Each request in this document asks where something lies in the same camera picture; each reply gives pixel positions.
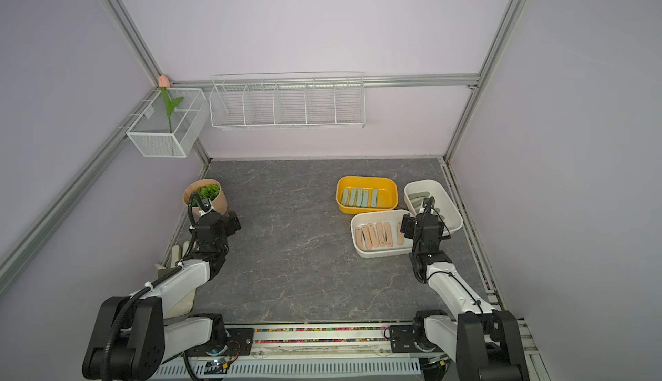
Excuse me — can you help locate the pink knife top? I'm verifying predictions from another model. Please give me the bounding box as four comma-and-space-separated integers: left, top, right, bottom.
397, 222, 404, 246

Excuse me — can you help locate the pink knife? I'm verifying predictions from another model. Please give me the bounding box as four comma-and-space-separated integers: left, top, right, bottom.
367, 224, 380, 248
361, 225, 372, 251
384, 222, 393, 248
354, 228, 365, 251
375, 222, 387, 247
397, 222, 404, 246

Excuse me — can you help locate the white storage box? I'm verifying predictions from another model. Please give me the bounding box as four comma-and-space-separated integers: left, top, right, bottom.
403, 179, 463, 239
351, 210, 412, 259

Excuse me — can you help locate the yellow storage box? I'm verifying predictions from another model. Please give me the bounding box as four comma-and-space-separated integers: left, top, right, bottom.
335, 176, 398, 215

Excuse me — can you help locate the mint knife bottom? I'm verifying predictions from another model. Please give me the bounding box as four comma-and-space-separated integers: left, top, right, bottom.
348, 188, 357, 207

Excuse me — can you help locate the mint knife long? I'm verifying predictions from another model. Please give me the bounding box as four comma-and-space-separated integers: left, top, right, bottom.
341, 188, 351, 206

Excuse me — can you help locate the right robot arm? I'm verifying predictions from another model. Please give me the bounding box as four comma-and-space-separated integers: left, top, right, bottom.
401, 197, 529, 380

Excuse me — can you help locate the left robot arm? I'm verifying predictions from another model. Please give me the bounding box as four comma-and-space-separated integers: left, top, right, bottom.
82, 192, 241, 380

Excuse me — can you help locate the potted green plant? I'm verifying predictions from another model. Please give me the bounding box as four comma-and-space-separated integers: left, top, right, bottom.
183, 179, 229, 215

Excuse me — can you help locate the white mesh basket small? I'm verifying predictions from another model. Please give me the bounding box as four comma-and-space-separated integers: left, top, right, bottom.
127, 88, 210, 158

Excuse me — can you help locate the artificial tulip flower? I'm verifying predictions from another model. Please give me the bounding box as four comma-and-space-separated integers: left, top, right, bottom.
158, 75, 184, 134

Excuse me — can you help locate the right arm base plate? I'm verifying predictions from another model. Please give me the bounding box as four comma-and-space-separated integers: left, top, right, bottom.
383, 324, 446, 353

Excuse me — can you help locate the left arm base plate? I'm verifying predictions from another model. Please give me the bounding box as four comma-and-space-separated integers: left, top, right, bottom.
189, 327, 255, 358

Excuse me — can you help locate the white wire basket long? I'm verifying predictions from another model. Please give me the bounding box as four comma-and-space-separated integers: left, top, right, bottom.
210, 72, 367, 129

